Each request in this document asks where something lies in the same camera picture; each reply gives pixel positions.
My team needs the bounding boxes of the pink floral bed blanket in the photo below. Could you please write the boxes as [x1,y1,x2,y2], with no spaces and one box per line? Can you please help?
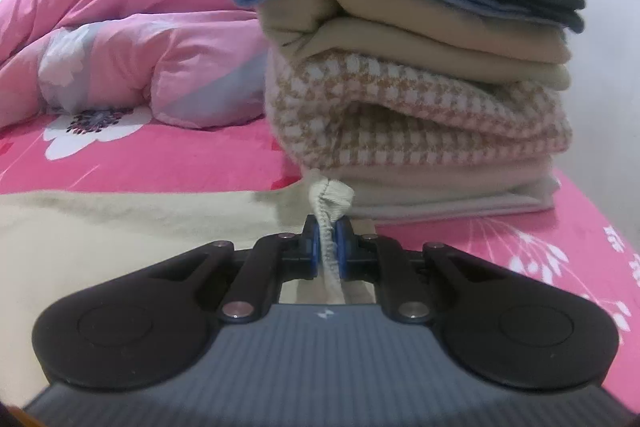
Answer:
[0,109,640,400]

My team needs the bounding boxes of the beige pants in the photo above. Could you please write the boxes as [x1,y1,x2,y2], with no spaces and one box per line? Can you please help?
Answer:
[0,169,379,413]

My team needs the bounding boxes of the beige folded garment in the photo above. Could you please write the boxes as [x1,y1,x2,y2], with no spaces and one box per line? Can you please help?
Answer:
[257,0,572,90]

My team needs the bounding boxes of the houndstooth folded garment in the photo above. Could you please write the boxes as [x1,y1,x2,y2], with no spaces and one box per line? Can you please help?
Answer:
[264,52,573,172]

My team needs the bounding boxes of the pale pink folded garment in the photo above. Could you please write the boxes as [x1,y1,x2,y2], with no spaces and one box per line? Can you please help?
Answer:
[300,154,561,223]

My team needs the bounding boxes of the pink floral quilt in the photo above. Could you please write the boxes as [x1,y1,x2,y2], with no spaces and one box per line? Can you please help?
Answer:
[0,0,281,130]

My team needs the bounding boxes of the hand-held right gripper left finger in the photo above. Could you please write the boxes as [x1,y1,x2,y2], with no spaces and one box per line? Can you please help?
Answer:
[145,216,322,324]

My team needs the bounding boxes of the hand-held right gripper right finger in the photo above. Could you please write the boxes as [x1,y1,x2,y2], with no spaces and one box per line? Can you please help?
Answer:
[335,217,501,324]

